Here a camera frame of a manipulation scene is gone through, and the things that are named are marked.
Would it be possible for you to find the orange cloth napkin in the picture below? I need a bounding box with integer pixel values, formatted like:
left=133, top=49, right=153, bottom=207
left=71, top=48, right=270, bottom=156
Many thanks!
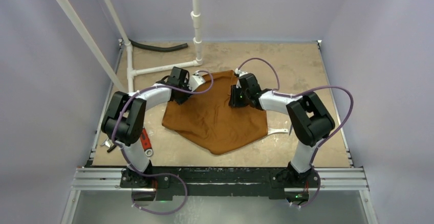
left=162, top=70, right=268, bottom=155

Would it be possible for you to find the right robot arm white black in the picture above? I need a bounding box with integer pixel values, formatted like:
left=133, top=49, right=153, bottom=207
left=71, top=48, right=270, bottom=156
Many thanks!
left=229, top=71, right=335, bottom=187

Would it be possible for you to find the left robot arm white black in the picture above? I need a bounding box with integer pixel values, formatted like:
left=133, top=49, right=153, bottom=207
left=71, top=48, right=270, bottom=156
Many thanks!
left=101, top=67, right=205, bottom=188

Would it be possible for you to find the white ceramic spoon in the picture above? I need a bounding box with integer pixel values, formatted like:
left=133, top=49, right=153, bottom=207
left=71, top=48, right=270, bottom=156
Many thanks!
left=268, top=128, right=289, bottom=135

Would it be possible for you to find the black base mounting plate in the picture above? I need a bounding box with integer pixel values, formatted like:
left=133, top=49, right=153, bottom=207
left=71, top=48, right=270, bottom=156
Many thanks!
left=120, top=166, right=320, bottom=201

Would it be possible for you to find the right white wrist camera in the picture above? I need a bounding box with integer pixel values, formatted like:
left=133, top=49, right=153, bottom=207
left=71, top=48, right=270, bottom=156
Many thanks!
left=234, top=69, right=249, bottom=79

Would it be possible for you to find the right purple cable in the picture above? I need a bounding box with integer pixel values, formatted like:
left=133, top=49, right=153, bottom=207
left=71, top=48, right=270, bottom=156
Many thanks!
left=236, top=57, right=355, bottom=210

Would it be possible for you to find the purple cable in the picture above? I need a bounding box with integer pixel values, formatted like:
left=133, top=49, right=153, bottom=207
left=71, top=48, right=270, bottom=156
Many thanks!
left=236, top=57, right=355, bottom=210
left=110, top=70, right=215, bottom=216

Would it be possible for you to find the black corrugated hose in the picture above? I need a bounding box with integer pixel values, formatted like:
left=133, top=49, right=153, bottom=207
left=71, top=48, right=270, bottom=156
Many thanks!
left=128, top=38, right=189, bottom=53

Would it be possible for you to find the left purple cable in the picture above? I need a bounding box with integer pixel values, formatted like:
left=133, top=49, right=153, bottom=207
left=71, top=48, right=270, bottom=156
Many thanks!
left=110, top=70, right=215, bottom=216

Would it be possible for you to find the red handled adjustable wrench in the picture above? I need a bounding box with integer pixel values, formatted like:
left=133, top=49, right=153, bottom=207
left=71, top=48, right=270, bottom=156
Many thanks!
left=140, top=127, right=154, bottom=157

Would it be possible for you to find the white PVC pipe frame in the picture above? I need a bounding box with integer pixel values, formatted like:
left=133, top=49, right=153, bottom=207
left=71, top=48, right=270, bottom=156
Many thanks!
left=56, top=0, right=203, bottom=92

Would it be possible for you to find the aluminium extrusion rail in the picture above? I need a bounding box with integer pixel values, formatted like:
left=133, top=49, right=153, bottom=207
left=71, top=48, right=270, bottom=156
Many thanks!
left=71, top=168, right=369, bottom=191

